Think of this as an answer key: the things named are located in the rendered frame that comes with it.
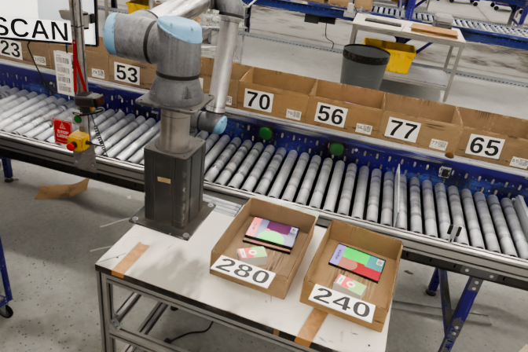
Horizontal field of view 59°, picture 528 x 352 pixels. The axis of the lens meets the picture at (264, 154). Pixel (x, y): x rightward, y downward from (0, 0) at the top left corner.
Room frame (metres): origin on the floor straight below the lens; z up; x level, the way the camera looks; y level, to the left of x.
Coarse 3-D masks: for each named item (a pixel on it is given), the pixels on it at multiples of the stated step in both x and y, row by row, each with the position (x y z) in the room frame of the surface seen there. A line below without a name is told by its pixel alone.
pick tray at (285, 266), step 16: (256, 208) 1.58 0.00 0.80; (272, 208) 1.56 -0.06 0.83; (288, 208) 1.54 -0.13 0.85; (240, 224) 1.49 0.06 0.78; (288, 224) 1.54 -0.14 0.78; (304, 224) 1.52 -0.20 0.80; (224, 240) 1.34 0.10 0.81; (240, 240) 1.41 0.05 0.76; (304, 240) 1.46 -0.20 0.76; (272, 256) 1.35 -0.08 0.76; (288, 256) 1.36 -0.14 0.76; (288, 272) 1.27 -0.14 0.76; (256, 288) 1.17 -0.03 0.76; (272, 288) 1.16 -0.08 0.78; (288, 288) 1.19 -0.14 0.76
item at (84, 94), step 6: (78, 96) 1.85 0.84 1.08; (84, 96) 1.85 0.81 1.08; (90, 96) 1.85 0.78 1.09; (96, 96) 1.86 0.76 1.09; (102, 96) 1.88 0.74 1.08; (78, 102) 1.85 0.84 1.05; (84, 102) 1.84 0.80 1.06; (90, 102) 1.83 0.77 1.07; (96, 102) 1.83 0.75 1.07; (102, 102) 1.87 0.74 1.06; (84, 108) 1.86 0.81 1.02; (90, 108) 1.86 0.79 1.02; (84, 114) 1.85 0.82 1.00
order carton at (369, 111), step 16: (320, 80) 2.59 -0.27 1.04; (320, 96) 2.58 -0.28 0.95; (336, 96) 2.57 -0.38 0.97; (352, 96) 2.55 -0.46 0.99; (368, 96) 2.53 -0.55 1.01; (384, 96) 2.45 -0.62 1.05; (352, 112) 2.26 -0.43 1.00; (368, 112) 2.24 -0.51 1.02; (336, 128) 2.27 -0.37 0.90; (352, 128) 2.26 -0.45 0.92
